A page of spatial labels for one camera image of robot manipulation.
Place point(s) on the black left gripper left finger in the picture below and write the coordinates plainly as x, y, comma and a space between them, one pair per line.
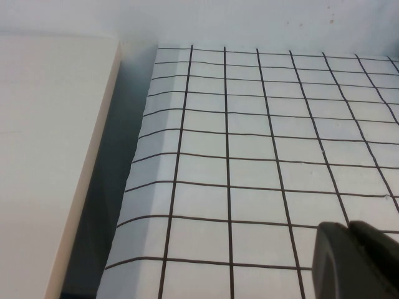
333, 264

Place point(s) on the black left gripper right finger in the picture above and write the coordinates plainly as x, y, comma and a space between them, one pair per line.
383, 268

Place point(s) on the white black-grid tablecloth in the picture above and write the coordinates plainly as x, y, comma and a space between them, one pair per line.
249, 155

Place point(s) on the cream white board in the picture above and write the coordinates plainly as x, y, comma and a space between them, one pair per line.
46, 140

